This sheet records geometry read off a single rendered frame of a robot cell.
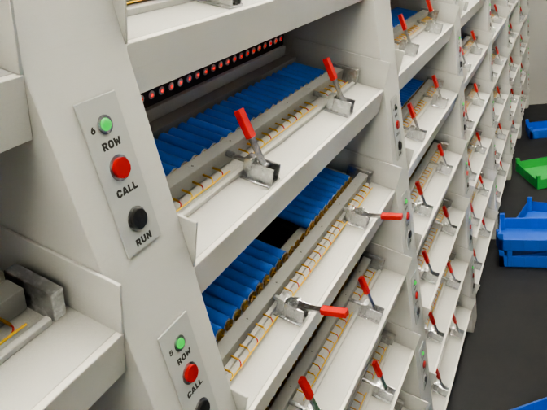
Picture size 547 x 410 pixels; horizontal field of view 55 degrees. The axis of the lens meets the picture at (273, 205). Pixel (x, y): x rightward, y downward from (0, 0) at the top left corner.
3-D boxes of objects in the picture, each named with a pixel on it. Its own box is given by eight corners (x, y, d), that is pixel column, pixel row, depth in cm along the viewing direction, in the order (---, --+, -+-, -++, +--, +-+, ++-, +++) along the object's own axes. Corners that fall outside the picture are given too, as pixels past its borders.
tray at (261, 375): (390, 208, 105) (402, 167, 100) (238, 451, 58) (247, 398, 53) (300, 176, 111) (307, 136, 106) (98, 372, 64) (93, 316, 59)
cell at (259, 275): (229, 263, 77) (268, 281, 75) (223, 271, 76) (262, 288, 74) (230, 255, 76) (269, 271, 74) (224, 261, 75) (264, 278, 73)
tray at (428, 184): (457, 167, 167) (471, 128, 160) (411, 268, 120) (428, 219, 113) (396, 148, 174) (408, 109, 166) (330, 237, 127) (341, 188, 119)
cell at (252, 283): (222, 272, 76) (261, 289, 73) (215, 278, 74) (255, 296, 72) (223, 262, 75) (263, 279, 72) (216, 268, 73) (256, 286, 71)
